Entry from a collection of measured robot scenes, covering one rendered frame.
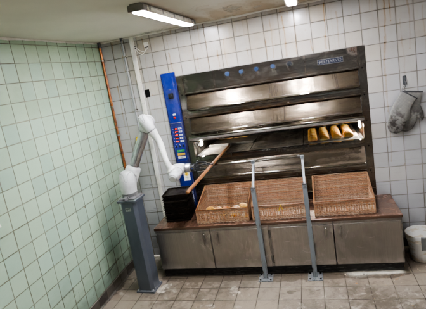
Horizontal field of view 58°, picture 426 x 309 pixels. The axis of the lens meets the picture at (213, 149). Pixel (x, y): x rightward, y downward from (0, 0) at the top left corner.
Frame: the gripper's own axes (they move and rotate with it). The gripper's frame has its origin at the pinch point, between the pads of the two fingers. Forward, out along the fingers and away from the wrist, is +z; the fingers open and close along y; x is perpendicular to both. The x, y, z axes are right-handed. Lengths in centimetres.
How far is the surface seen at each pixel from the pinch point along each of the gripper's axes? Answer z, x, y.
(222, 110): 8, -54, -47
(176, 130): -47, -50, -32
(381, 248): 150, -1, 94
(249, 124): 35, -52, -28
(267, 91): 58, -54, -60
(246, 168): 25, -53, 20
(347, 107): 134, -54, -33
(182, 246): -44, 2, 84
